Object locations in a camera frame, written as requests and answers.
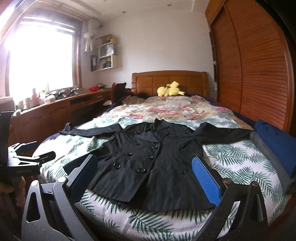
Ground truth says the wooden louvered wardrobe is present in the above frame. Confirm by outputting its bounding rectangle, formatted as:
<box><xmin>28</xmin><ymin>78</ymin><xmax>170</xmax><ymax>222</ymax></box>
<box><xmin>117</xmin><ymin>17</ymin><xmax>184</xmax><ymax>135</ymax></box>
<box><xmin>205</xmin><ymin>1</ymin><xmax>295</xmax><ymax>136</ymax></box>

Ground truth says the white wall shelf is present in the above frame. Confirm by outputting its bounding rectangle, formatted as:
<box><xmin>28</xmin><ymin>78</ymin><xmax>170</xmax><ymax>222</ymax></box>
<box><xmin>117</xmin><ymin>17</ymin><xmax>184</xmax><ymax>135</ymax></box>
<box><xmin>90</xmin><ymin>34</ymin><xmax>117</xmax><ymax>72</ymax></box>

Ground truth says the yellow plush toy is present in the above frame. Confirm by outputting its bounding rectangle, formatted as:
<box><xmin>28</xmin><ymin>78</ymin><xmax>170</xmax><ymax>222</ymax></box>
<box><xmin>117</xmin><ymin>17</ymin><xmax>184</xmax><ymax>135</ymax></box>
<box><xmin>157</xmin><ymin>81</ymin><xmax>185</xmax><ymax>96</ymax></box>

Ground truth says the tied white curtain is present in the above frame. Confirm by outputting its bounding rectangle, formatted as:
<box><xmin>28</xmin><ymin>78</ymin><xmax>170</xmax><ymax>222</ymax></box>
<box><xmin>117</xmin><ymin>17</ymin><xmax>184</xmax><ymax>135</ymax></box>
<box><xmin>83</xmin><ymin>18</ymin><xmax>100</xmax><ymax>52</ymax></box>

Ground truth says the person's left hand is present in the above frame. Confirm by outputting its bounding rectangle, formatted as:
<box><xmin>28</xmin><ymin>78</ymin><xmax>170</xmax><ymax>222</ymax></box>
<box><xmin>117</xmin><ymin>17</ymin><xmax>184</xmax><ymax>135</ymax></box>
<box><xmin>1</xmin><ymin>177</ymin><xmax>26</xmax><ymax>207</ymax></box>

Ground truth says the red bowl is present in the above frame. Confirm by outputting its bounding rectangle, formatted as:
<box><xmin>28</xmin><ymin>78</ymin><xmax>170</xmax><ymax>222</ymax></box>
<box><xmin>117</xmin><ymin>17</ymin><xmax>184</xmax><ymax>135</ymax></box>
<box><xmin>89</xmin><ymin>86</ymin><xmax>99</xmax><ymax>92</ymax></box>

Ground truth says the folded blue garment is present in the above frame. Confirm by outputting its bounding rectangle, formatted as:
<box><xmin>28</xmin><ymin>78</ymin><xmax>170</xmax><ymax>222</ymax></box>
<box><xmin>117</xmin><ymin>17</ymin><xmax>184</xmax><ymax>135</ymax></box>
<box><xmin>254</xmin><ymin>120</ymin><xmax>295</xmax><ymax>178</ymax></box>

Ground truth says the wooden chair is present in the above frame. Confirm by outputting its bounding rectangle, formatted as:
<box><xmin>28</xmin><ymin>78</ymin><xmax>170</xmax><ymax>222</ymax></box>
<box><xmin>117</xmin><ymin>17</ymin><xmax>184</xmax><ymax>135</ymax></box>
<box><xmin>110</xmin><ymin>82</ymin><xmax>126</xmax><ymax>104</ymax></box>

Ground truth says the floral quilt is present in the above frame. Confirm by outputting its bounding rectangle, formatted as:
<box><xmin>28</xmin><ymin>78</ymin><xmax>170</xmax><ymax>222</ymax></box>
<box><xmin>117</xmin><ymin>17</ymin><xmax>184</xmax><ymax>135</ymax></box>
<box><xmin>94</xmin><ymin>95</ymin><xmax>253</xmax><ymax>130</ymax></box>

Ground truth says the palm leaf print bedsheet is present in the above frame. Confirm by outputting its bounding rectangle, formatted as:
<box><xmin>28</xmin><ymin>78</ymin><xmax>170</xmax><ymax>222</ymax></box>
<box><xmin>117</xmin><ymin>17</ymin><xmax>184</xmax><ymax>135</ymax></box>
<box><xmin>35</xmin><ymin>135</ymin><xmax>290</xmax><ymax>240</ymax></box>

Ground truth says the wooden headboard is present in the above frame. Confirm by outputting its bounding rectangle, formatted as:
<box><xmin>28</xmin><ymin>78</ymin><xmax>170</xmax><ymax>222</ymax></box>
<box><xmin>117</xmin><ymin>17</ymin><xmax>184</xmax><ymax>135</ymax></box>
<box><xmin>132</xmin><ymin>70</ymin><xmax>209</xmax><ymax>97</ymax></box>

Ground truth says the pink bottle on counter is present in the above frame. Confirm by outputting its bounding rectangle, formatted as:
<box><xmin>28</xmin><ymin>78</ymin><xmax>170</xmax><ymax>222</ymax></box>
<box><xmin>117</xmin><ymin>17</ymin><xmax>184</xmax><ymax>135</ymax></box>
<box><xmin>31</xmin><ymin>88</ymin><xmax>40</xmax><ymax>108</ymax></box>

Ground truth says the wooden desk counter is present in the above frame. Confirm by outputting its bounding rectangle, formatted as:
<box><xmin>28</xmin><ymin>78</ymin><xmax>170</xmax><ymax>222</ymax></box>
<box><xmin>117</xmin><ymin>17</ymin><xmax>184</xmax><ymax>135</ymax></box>
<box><xmin>9</xmin><ymin>88</ymin><xmax>111</xmax><ymax>145</ymax></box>

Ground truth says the black double-breasted coat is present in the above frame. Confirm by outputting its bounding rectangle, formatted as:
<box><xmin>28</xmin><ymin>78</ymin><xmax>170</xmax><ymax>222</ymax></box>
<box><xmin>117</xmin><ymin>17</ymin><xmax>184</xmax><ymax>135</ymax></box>
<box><xmin>62</xmin><ymin>119</ymin><xmax>251</xmax><ymax>212</ymax></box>

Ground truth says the window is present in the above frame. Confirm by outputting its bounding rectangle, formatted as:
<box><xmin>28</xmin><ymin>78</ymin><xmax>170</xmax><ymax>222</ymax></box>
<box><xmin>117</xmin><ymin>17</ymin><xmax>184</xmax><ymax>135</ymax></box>
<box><xmin>1</xmin><ymin>9</ymin><xmax>83</xmax><ymax>99</ymax></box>

